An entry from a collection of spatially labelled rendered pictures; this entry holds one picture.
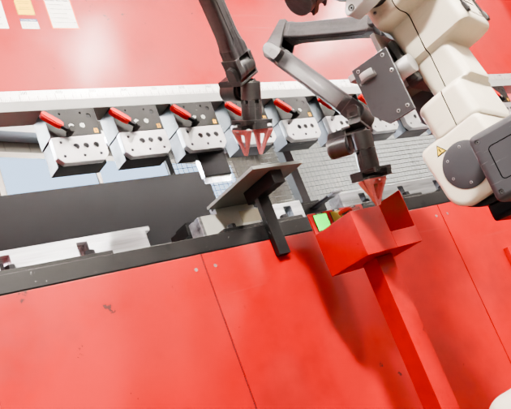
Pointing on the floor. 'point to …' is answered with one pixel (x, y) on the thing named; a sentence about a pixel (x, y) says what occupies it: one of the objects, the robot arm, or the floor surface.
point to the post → (294, 178)
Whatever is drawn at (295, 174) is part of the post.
